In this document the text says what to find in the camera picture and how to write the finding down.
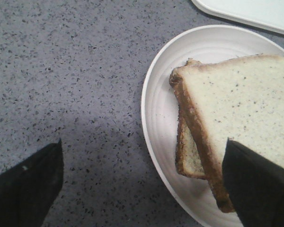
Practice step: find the white rectangular tray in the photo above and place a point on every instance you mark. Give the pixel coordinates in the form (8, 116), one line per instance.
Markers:
(265, 14)

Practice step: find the white round plate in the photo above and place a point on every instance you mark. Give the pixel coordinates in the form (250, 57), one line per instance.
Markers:
(159, 109)

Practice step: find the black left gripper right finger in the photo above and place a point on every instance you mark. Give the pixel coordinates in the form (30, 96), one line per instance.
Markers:
(255, 186)

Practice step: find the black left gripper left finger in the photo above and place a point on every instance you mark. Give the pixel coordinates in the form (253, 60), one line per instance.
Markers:
(28, 190)

